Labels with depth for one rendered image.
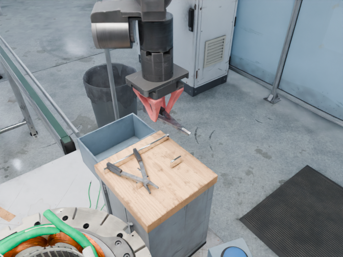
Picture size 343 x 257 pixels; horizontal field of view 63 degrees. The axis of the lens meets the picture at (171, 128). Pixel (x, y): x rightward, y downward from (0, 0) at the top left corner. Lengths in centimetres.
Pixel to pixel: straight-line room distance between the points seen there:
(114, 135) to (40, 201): 36
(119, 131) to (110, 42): 37
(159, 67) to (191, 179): 25
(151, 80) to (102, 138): 32
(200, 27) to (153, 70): 206
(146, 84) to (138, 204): 23
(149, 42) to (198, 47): 212
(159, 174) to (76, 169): 50
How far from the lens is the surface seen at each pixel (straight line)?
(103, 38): 47
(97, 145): 77
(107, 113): 205
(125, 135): 81
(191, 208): 63
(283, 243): 183
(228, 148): 226
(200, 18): 250
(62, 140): 124
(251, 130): 248
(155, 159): 64
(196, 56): 262
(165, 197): 57
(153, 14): 43
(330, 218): 204
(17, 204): 104
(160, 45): 47
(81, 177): 103
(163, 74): 49
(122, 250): 48
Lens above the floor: 152
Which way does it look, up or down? 39 degrees down
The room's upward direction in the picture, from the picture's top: straight up
